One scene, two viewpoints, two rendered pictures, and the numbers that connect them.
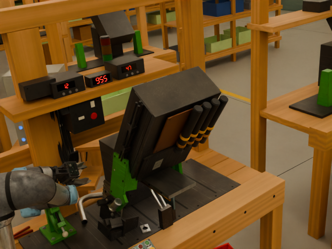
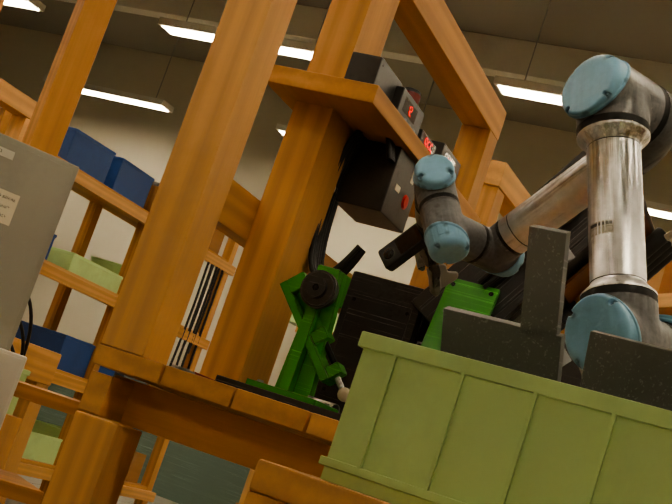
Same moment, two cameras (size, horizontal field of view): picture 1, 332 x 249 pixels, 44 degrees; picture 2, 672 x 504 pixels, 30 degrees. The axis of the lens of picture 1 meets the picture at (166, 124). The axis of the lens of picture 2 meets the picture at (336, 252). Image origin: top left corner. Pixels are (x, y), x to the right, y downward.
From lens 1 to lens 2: 2.32 m
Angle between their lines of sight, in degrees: 45
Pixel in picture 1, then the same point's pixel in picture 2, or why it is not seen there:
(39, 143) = (310, 193)
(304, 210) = not seen: outside the picture
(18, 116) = (379, 95)
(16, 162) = (237, 214)
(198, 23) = (478, 184)
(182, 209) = not seen: hidden behind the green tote
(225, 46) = (41, 454)
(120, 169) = (472, 307)
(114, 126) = not seen: hidden behind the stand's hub
